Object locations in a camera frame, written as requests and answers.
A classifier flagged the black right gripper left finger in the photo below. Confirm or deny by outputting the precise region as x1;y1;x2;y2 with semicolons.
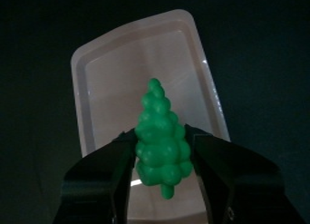
51;127;139;224

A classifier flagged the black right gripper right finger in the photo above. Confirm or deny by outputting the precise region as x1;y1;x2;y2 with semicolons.
183;123;308;224

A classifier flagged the green toy grape bunch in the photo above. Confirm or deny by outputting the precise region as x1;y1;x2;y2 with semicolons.
134;77;195;200

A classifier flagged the pink rectangular plastic plate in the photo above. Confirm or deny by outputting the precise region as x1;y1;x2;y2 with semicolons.
70;8;233;224

